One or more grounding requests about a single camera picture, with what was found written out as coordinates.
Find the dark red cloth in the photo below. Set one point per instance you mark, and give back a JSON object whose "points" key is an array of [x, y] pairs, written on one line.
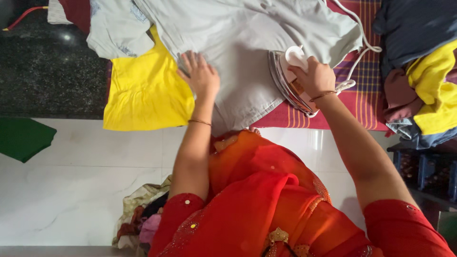
{"points": [[76, 12]]}

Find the person's right fingers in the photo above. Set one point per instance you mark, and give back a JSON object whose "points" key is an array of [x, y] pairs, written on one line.
{"points": [[298, 75]]}

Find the person's left fingers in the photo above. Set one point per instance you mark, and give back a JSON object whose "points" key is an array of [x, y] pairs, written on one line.
{"points": [[194, 61]]}

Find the person's left hand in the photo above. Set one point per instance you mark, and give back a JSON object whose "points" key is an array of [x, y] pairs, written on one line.
{"points": [[201, 80]]}

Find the person's orange-red garment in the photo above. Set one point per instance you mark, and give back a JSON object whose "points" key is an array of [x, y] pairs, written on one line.
{"points": [[264, 200]]}

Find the white electric iron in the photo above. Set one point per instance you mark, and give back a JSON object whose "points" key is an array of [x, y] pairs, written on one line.
{"points": [[284, 76]]}

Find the light grey patched garment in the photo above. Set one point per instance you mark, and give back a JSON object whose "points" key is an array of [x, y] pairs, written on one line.
{"points": [[110, 32]]}

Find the blue plastic crate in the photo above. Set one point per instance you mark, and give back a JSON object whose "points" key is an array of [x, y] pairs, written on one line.
{"points": [[425, 167]]}

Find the heap of mixed clothes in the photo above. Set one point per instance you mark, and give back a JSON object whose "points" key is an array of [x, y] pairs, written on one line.
{"points": [[432, 78]]}

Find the person's foot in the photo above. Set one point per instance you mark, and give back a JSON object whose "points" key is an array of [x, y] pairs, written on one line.
{"points": [[254, 131]]}

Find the white cloth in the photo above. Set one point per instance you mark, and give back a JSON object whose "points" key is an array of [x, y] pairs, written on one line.
{"points": [[57, 12]]}

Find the thin gold bangle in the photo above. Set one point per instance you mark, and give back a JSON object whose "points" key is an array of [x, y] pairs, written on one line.
{"points": [[323, 95], [200, 122]]}

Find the red striped ironing cloth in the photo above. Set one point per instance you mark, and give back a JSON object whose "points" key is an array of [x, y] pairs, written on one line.
{"points": [[364, 96]]}

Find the person's right hand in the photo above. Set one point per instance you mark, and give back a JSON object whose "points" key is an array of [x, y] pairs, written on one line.
{"points": [[317, 80]]}

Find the grey shirt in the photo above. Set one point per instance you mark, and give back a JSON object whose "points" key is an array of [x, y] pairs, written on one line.
{"points": [[242, 42]]}

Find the yellow garment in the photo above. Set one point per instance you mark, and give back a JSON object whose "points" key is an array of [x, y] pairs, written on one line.
{"points": [[142, 89]]}

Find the heap of crumpled fabrics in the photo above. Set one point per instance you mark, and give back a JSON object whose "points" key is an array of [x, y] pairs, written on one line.
{"points": [[142, 214]]}

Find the green cloth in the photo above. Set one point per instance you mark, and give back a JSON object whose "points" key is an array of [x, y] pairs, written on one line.
{"points": [[23, 137]]}

